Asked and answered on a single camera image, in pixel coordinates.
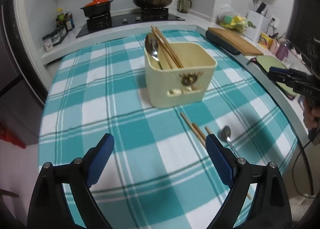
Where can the yellow red tin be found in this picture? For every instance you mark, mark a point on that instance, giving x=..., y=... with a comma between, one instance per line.
x=265, y=41

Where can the wooden cutting board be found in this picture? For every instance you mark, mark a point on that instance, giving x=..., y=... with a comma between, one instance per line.
x=236, y=41

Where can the person's right hand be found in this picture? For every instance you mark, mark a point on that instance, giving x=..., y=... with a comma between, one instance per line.
x=310, y=114

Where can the black gas stove top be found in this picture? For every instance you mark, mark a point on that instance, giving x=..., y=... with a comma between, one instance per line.
x=144, y=15

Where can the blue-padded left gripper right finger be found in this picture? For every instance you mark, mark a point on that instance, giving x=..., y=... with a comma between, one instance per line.
x=270, y=206

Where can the steel spoon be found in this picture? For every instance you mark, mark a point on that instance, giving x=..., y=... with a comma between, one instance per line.
x=226, y=137
x=151, y=46

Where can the glass jug with handle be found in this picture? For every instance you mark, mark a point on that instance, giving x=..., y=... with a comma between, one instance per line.
x=183, y=6

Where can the purple cup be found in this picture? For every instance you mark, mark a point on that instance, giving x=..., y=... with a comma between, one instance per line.
x=282, y=51

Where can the sauce bottles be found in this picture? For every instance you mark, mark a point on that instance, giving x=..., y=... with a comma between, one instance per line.
x=64, y=19

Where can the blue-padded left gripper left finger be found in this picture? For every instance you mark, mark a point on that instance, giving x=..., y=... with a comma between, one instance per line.
x=48, y=205

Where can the black pot orange lid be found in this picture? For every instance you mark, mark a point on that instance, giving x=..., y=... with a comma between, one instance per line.
x=97, y=8

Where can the wooden chopstick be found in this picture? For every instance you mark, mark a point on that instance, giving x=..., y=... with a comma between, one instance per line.
x=163, y=48
x=166, y=47
x=193, y=129
x=198, y=131
x=174, y=56
x=208, y=130

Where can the white spice jar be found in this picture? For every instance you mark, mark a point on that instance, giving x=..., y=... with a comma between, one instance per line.
x=47, y=43

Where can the teal white checkered tablecloth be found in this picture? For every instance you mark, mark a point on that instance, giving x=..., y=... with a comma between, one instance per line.
x=159, y=175

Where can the black wok glass lid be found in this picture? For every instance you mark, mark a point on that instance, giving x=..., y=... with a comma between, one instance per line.
x=152, y=4

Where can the pink cup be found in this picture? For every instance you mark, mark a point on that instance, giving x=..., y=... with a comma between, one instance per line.
x=274, y=46

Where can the cream utensil holder box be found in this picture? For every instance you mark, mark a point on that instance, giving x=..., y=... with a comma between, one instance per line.
x=169, y=88

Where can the grey refrigerator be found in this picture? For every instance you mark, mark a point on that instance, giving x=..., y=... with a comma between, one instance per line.
x=22, y=93

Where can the white knife block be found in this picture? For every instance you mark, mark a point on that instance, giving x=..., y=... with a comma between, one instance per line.
x=259, y=21

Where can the black griddle under board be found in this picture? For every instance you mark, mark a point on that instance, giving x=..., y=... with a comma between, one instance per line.
x=215, y=39

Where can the bag of colourful sponges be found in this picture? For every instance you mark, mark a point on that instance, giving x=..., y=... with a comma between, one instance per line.
x=229, y=19

